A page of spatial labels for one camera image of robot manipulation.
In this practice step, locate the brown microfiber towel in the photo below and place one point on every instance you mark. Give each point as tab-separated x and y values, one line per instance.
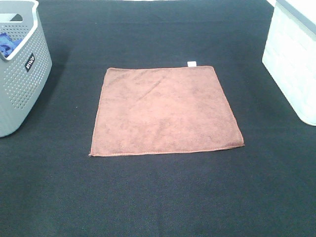
163	111

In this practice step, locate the blue cloth in basket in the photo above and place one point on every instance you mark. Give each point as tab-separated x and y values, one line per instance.
7	45

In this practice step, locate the grey perforated laundry basket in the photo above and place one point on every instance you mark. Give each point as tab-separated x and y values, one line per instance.
24	72

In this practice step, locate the white plastic basket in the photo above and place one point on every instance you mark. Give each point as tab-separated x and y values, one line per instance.
290	55

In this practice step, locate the black cloth table cover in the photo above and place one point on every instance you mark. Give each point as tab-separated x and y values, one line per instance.
51	187

